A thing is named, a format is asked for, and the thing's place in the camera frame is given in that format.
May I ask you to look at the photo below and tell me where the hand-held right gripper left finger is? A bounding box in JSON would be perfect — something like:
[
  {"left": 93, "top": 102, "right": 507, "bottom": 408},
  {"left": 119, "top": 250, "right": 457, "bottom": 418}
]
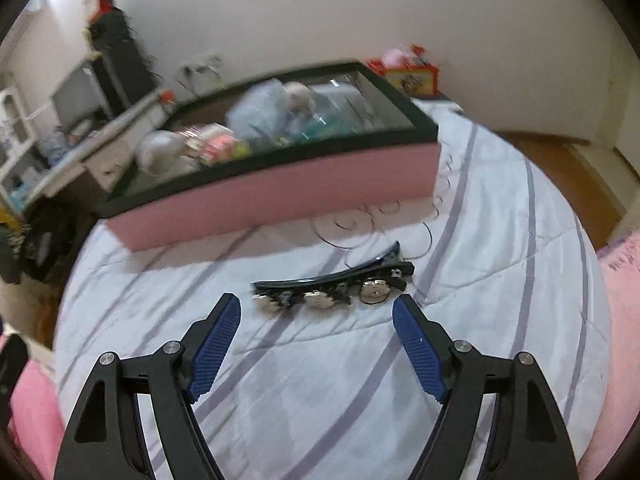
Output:
[{"left": 52, "top": 292, "right": 243, "bottom": 480}]

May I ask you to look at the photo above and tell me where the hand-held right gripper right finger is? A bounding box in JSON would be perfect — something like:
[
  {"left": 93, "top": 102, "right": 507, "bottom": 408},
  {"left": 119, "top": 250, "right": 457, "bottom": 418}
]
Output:
[{"left": 391, "top": 294, "right": 581, "bottom": 480}]

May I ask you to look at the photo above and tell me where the black jewelled hair clip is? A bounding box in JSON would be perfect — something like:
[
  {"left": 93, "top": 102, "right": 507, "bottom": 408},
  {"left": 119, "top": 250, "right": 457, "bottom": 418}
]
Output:
[{"left": 250, "top": 241, "right": 416, "bottom": 313}]

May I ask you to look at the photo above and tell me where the pink storage box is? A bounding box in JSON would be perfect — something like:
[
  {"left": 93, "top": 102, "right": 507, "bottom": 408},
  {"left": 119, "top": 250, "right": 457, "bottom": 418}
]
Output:
[{"left": 95, "top": 61, "right": 441, "bottom": 253}]

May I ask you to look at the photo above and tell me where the pink block figure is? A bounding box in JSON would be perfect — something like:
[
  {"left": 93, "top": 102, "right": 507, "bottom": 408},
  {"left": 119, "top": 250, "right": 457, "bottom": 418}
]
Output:
[{"left": 197, "top": 127, "right": 238, "bottom": 163}]

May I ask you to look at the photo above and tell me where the white round doll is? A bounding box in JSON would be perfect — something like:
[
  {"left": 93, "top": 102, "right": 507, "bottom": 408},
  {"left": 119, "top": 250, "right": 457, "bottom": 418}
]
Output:
[{"left": 135, "top": 130, "right": 188, "bottom": 176}]

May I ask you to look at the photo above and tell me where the pink cloth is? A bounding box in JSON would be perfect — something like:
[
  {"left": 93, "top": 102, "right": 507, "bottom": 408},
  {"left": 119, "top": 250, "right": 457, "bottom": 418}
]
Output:
[{"left": 0, "top": 332, "right": 68, "bottom": 480}]

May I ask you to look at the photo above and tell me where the chair with draped jacket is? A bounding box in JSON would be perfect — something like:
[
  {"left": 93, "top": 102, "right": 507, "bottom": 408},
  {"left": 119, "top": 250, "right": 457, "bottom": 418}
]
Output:
[{"left": 0, "top": 200, "right": 96, "bottom": 283}]

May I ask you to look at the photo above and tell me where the pink quilt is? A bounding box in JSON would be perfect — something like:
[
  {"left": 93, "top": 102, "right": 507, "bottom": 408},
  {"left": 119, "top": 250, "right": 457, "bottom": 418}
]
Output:
[{"left": 565, "top": 227, "right": 640, "bottom": 480}]

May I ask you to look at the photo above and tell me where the white desk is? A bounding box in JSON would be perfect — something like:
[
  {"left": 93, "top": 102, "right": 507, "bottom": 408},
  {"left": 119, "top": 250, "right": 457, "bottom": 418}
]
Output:
[{"left": 15, "top": 92, "right": 173, "bottom": 211}]

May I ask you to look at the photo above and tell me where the white glass-door cabinet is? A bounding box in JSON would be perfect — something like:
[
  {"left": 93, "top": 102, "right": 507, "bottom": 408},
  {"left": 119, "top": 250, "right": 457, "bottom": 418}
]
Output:
[{"left": 0, "top": 85, "right": 38, "bottom": 186}]

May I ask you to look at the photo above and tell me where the red toy box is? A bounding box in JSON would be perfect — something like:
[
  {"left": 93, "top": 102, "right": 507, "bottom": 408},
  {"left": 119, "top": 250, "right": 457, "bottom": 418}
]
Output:
[{"left": 367, "top": 57, "right": 441, "bottom": 97}]

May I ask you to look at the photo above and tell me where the black computer monitor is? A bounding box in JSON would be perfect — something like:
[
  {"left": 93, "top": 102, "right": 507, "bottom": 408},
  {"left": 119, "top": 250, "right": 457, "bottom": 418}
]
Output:
[{"left": 50, "top": 62, "right": 113, "bottom": 131}]

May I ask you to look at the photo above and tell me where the pink plush toy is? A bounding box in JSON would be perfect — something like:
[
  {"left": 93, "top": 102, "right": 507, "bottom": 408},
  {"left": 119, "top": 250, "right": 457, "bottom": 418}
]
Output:
[{"left": 382, "top": 45, "right": 426, "bottom": 68}]

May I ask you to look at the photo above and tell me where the black computer tower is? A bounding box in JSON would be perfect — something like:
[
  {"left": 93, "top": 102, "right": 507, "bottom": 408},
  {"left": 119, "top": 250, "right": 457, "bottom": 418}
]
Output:
[{"left": 92, "top": 37, "right": 153, "bottom": 111}]

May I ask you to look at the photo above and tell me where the black speaker box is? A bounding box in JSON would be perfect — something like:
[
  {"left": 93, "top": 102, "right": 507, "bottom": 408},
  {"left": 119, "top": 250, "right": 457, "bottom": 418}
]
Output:
[{"left": 87, "top": 7, "right": 133, "bottom": 51}]

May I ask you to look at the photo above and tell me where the white wall socket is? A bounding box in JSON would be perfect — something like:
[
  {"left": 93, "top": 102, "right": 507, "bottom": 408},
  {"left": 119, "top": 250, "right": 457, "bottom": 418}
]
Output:
[{"left": 180, "top": 52, "right": 223, "bottom": 78}]

